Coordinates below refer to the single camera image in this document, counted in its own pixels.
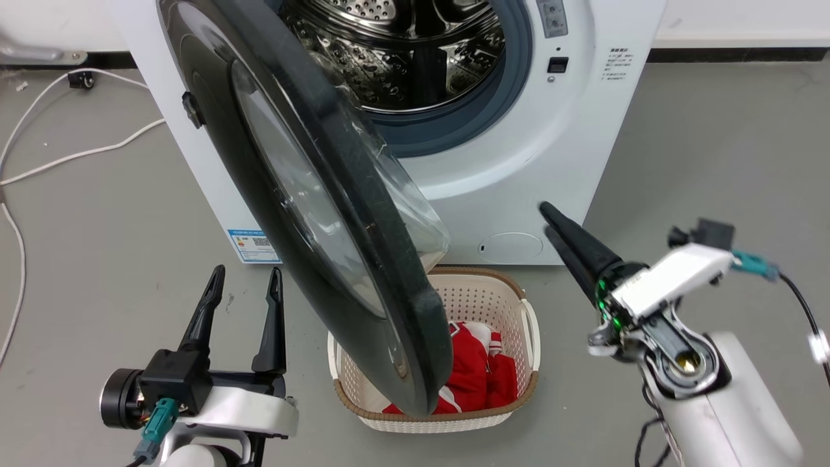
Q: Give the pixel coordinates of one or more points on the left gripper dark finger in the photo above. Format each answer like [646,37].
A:
[272,324]
[204,311]

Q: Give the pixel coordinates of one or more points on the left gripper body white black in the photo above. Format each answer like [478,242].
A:
[249,405]

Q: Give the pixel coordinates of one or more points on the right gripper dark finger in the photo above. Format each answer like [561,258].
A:
[580,243]
[574,266]

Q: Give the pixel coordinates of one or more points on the right gripper body white green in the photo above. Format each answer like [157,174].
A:
[674,279]

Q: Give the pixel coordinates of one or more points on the dark round washing machine door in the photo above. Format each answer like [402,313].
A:
[337,214]

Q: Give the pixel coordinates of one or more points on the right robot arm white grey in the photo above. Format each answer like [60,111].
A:
[720,402]

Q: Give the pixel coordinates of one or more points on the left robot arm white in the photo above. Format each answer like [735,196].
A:
[207,447]

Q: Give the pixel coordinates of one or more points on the white front-load washing machine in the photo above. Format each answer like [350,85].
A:
[557,162]

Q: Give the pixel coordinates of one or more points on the grey-blue rubber door gasket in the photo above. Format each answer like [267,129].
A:
[493,97]

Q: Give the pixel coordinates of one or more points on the black door hinge clip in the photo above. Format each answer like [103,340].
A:
[192,109]

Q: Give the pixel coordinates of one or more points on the oval washer filter cover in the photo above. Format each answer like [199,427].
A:
[511,248]

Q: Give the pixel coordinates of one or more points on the blue energy label sticker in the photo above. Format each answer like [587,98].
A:
[249,245]

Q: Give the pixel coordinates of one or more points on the white plastic laundry basket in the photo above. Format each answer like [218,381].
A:
[493,292]

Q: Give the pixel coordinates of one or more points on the red and white garment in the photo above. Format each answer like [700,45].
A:
[476,373]

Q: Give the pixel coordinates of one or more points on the grey washer hinge plate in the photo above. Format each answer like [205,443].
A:
[551,16]

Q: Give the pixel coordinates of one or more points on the stainless steel washer drum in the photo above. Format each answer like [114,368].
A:
[402,58]

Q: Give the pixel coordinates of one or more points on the small black floor block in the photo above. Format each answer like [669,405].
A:
[81,80]

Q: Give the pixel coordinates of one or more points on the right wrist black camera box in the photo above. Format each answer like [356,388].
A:
[707,233]

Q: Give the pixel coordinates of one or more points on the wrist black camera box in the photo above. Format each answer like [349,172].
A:
[175,383]
[707,233]

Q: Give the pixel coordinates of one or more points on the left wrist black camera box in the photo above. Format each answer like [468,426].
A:
[175,383]

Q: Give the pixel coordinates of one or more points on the grey metal floor bracket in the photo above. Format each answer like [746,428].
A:
[39,55]

